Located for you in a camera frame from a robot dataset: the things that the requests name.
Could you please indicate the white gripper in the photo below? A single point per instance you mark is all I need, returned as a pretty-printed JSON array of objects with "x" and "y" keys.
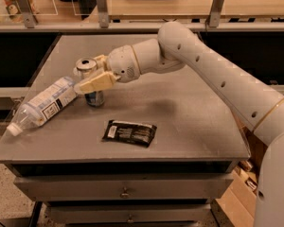
[{"x": 122, "y": 62}]

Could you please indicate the redbull can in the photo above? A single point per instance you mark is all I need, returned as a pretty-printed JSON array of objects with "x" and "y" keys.
[{"x": 86, "y": 69}]

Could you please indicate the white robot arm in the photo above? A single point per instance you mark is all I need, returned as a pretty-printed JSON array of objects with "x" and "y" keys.
[{"x": 259, "y": 107}]

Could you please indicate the clear plastic bottle blue label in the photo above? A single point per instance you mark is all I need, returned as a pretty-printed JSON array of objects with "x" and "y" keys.
[{"x": 44, "y": 106}]

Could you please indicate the grey drawer cabinet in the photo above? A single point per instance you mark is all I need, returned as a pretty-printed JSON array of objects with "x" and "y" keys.
[{"x": 196, "y": 134}]

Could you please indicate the black snack packet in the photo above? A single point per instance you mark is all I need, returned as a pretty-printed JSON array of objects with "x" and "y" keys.
[{"x": 140, "y": 134}]

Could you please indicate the upper drawer with knob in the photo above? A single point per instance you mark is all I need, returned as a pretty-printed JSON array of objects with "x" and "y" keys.
[{"x": 124, "y": 187}]

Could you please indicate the drawer with knob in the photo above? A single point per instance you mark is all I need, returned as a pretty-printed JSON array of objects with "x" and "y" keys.
[
  {"x": 124, "y": 187},
  {"x": 128, "y": 213}
]

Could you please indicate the lower drawer with knob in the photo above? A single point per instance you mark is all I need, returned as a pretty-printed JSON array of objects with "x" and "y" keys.
[{"x": 128, "y": 213}]

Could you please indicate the cardboard box with snacks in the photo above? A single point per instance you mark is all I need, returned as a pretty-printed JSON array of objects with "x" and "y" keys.
[{"x": 237, "y": 206}]

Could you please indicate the middle metal bracket post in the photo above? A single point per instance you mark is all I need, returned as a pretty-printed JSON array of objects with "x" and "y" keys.
[{"x": 103, "y": 16}]

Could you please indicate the metal bracket post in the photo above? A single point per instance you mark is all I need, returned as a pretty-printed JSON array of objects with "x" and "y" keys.
[
  {"x": 28, "y": 16},
  {"x": 215, "y": 13},
  {"x": 103, "y": 16}
]

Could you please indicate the left metal bracket post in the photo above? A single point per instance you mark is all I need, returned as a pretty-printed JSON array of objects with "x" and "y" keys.
[{"x": 28, "y": 16}]

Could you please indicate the right metal bracket post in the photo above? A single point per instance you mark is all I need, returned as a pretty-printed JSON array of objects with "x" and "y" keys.
[{"x": 215, "y": 13}]

